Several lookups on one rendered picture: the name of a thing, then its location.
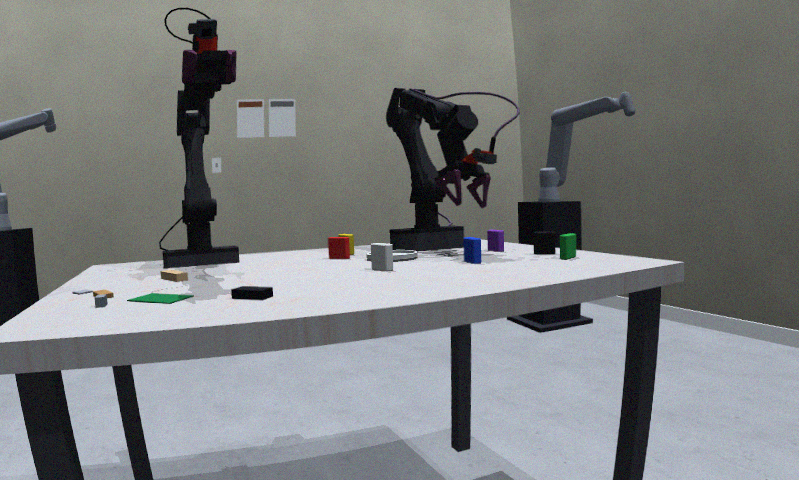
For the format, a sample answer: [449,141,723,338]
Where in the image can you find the green block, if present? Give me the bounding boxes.
[560,234,576,260]

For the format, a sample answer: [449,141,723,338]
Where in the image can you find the purple block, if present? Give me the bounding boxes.
[487,230,504,252]

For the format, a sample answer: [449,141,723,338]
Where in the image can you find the yellow block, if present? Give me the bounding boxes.
[339,234,354,255]

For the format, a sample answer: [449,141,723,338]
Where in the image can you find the red block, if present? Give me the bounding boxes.
[328,237,350,259]

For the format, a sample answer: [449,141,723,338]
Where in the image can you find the white saucer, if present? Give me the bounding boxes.
[366,250,418,260]

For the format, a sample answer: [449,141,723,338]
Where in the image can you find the green flat square panel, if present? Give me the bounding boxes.
[127,293,194,304]

